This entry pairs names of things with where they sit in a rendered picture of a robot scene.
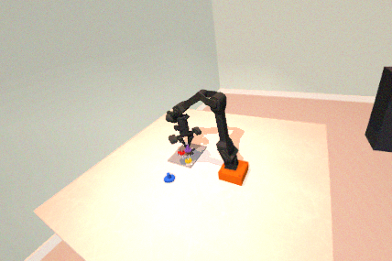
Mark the blue gear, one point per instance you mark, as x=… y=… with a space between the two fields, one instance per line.
x=169 y=177

